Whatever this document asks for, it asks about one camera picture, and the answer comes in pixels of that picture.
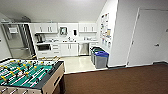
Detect stainless steel dishwasher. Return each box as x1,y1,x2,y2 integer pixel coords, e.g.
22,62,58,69
78,42,90,56

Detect grey bin black lid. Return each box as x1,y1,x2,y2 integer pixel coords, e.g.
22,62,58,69
90,46,103,64

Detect white narrow drawer unit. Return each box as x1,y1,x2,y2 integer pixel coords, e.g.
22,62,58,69
89,41,101,51

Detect chrome faucet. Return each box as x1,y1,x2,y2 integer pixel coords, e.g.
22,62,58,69
67,35,72,42

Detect grey bin blue lid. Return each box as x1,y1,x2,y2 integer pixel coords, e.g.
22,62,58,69
94,50,110,70

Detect white wide drawer unit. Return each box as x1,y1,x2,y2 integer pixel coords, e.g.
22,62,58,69
50,42,62,57

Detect black built-in microwave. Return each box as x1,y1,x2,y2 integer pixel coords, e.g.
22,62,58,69
36,43,52,52

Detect foosball table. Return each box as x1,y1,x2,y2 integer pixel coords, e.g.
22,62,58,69
0,56,66,94

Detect white door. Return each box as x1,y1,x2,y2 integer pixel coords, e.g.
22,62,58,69
127,8,168,67

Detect stainless steel refrigerator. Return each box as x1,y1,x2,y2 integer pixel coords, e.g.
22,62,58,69
1,23,35,60

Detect white wall cabinet three handles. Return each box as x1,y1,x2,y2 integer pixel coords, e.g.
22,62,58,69
78,22,98,34

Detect large wall notice poster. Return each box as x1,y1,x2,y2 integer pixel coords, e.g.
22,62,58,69
99,13,111,41

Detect white wall cabinet two handles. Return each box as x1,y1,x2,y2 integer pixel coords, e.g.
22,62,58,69
33,22,59,34

